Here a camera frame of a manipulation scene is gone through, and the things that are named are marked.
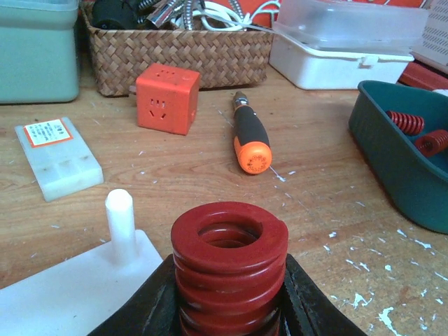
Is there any orange black screwdriver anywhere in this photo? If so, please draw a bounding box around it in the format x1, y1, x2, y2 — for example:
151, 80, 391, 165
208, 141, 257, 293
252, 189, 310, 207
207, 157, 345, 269
233, 91, 272, 174

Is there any grey plastic storage box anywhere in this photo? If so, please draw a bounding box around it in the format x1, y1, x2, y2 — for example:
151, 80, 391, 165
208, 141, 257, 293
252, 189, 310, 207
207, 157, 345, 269
1, 1, 79, 104

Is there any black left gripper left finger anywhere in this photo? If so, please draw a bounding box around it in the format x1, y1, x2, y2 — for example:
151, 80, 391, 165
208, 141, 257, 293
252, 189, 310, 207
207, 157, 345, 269
90, 255, 181, 336

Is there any white coiled cable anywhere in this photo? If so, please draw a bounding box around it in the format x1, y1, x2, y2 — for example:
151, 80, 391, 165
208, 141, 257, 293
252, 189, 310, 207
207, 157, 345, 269
199, 0, 281, 32

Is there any white translucent storage box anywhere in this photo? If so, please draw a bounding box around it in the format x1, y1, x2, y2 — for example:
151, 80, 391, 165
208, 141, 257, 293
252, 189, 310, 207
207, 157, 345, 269
269, 1, 428, 90

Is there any large red spring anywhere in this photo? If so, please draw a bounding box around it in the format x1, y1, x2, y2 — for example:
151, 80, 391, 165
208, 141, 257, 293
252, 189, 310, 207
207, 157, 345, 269
171, 202, 288, 335

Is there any teal plastic tray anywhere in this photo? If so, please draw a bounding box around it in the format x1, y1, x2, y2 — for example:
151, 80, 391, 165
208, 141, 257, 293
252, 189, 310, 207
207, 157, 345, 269
349, 80, 447, 233

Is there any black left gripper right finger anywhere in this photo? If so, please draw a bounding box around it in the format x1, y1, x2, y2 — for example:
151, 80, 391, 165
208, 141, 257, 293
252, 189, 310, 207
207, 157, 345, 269
279, 254, 366, 336

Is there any white bench power supply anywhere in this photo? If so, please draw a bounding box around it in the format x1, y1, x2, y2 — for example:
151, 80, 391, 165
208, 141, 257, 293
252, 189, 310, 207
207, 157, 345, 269
412, 0, 447, 73

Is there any green black cordless drill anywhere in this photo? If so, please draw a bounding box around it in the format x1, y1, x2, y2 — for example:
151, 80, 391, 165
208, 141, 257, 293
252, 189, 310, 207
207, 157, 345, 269
92, 0, 138, 30

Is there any wicker basket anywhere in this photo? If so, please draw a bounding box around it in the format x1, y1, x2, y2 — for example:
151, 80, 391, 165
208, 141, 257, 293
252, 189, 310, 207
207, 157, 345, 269
80, 2, 273, 97

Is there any red cube block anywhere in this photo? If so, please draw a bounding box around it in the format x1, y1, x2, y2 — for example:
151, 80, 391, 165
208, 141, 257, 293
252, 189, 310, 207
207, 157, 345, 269
136, 63, 201, 136

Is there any white peg base plate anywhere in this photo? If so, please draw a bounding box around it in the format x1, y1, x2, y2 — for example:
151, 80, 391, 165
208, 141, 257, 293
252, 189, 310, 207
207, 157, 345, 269
1, 189, 162, 335

